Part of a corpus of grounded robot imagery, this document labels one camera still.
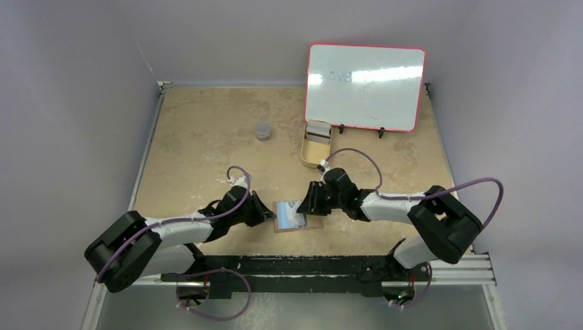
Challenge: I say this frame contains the brown leather card holder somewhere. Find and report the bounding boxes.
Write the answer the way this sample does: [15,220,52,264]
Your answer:
[273,200,324,233]

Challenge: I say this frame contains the blue picture card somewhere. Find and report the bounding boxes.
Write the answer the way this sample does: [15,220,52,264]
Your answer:
[275,200,308,230]

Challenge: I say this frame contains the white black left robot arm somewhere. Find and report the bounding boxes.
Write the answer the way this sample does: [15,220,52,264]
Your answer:
[84,186,276,293]

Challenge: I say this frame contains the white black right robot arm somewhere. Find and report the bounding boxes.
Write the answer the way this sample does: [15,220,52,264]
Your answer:
[289,168,483,280]

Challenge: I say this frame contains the stack of cards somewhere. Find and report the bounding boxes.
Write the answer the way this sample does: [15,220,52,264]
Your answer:
[305,120,332,144]

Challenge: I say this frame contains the beige oval plastic tray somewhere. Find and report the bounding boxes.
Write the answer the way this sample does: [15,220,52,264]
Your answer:
[300,123,331,168]

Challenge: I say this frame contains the red framed whiteboard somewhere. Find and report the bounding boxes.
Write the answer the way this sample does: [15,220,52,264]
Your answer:
[305,43,426,132]

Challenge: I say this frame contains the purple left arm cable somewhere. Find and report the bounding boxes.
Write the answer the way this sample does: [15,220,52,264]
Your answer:
[96,166,252,284]

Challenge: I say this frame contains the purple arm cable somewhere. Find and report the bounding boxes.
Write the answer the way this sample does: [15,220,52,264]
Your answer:
[320,148,505,231]
[96,166,252,284]

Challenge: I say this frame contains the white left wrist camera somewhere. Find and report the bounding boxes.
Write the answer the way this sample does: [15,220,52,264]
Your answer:
[228,173,251,188]

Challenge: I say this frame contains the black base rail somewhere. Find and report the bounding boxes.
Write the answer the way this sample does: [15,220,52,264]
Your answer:
[161,255,429,299]

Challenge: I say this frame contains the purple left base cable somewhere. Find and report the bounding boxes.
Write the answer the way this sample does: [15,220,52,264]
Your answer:
[175,267,254,322]

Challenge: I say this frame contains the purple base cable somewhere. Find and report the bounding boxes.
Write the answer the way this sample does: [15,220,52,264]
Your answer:
[175,267,254,322]
[388,266,432,311]

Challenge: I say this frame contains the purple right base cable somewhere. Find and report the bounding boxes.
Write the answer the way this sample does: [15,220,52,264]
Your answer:
[388,266,432,311]

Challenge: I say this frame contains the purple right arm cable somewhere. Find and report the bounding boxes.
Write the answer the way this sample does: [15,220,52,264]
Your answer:
[320,148,505,231]

